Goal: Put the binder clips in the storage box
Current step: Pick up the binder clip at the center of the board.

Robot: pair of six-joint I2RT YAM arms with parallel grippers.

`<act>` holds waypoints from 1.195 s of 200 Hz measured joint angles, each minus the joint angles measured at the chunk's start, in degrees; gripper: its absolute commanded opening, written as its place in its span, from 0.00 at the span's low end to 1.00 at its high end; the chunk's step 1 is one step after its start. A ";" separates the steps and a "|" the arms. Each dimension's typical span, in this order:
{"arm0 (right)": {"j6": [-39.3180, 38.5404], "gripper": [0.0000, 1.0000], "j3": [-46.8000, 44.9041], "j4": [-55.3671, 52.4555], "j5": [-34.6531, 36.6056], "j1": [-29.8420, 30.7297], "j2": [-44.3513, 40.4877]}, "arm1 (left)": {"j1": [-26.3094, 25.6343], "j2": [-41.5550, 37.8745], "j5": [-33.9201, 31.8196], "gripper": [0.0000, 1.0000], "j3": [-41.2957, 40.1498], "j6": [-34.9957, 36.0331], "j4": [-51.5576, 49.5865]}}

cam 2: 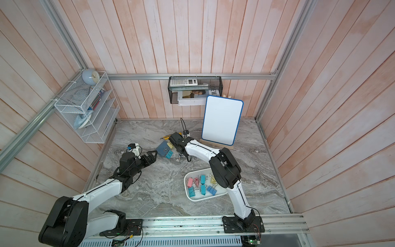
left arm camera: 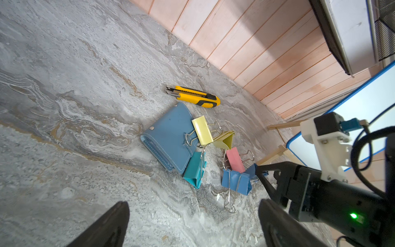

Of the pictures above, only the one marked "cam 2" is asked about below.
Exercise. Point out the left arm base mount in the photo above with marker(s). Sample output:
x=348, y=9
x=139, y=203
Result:
x=124, y=226

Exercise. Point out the white board blue frame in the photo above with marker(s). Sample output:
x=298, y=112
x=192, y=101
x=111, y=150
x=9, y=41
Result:
x=221, y=119

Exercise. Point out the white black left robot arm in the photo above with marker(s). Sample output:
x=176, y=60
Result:
x=68, y=225

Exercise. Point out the white calculator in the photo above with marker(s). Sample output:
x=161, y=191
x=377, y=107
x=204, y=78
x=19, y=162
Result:
x=183, y=82

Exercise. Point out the white blue item in rack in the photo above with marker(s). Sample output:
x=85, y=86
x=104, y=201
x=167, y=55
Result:
x=82, y=120

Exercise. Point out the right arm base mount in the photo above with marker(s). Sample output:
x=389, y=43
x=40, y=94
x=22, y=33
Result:
x=251, y=224

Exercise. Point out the aluminium frame rail right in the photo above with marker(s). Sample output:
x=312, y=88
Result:
x=305, y=12

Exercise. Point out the black mesh wall tray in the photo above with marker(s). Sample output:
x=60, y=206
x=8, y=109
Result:
x=204, y=83

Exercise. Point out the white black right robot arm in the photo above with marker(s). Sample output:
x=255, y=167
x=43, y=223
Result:
x=226, y=171

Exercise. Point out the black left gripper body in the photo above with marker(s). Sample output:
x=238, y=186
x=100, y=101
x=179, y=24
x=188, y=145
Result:
x=144, y=162

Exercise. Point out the aluminium frame rail back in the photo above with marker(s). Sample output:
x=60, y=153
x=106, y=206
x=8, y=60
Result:
x=164, y=76

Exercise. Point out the yellow binder clip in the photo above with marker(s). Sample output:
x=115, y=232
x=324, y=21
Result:
x=170, y=145

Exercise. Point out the teal binder clip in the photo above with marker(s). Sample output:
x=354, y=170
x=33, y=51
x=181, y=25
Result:
x=169, y=154
x=191, y=192
x=203, y=179

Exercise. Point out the magazine with photo cover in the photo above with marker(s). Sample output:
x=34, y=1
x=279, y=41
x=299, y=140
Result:
x=195, y=97

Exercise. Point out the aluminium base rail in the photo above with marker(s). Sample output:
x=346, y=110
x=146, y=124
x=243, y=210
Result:
x=287, y=230

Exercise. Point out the aluminium frame rail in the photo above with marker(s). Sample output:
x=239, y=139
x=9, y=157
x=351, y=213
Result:
x=19, y=141
x=305, y=12
x=164, y=76

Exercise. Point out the yellow black utility knife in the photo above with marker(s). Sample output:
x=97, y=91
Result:
x=165, y=137

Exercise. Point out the aluminium frame rail left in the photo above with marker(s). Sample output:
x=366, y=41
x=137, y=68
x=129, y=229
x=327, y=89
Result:
x=19, y=141

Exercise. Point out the white wire mesh shelf rack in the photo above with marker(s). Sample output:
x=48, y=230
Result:
x=80, y=97

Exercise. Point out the white plastic storage box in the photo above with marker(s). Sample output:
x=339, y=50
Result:
x=201, y=193

